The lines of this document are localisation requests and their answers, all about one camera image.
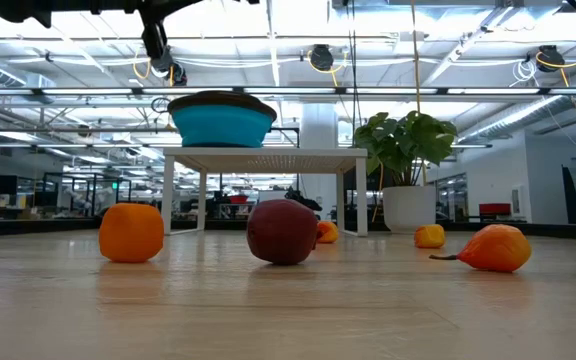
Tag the blue bowl with grey rim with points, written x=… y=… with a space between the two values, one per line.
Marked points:
x=220 y=127

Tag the orange toy tangerine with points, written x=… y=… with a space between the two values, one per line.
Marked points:
x=131 y=232

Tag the dark red plum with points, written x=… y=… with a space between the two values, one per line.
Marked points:
x=280 y=232

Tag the small orange toy pear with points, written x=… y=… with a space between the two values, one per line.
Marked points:
x=495 y=250
x=329 y=232
x=429 y=236

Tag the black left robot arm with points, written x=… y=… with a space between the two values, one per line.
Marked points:
x=13 y=10

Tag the white perforated metal rack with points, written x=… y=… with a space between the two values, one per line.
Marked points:
x=268 y=160

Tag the red bowl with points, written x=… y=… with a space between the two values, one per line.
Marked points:
x=238 y=199

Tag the black background robot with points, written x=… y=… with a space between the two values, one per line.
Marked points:
x=298 y=195

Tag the green plant in white pot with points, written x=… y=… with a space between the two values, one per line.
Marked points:
x=408 y=207

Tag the red bin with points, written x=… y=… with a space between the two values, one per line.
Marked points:
x=494 y=209

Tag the black aluminium table frame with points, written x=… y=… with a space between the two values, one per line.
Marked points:
x=18 y=227

